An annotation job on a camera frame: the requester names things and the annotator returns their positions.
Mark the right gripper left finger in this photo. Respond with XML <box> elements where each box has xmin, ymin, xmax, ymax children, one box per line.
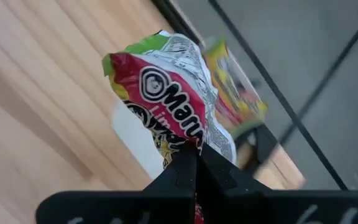
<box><xmin>35</xmin><ymin>145</ymin><xmax>197</xmax><ymax>224</ymax></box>

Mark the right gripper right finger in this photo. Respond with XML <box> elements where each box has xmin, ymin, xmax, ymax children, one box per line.
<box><xmin>196</xmin><ymin>142</ymin><xmax>358</xmax><ymax>224</ymax></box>

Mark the white plastic bin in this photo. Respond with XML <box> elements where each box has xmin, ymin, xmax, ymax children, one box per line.
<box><xmin>110</xmin><ymin>101</ymin><xmax>165</xmax><ymax>180</ymax></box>

